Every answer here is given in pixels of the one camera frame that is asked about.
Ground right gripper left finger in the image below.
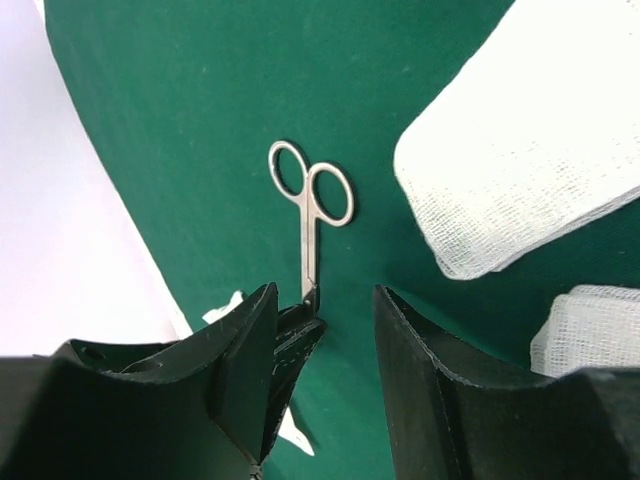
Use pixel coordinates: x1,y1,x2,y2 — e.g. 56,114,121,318
1,284,278,479

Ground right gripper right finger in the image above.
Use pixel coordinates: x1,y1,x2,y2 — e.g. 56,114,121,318
373,285,639,479

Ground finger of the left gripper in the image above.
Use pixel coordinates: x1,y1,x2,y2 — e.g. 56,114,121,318
260,304,326,464

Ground white gauze pad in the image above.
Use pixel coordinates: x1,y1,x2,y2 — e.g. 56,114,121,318
530,285,639,377
393,1,639,280

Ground small silver scissors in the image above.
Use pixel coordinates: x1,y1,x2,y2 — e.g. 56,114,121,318
267,140,355,313

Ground green surgical cloth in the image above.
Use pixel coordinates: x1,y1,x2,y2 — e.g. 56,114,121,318
45,1,639,479

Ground upper white sterile packet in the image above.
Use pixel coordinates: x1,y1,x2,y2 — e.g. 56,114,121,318
202,290,315,457

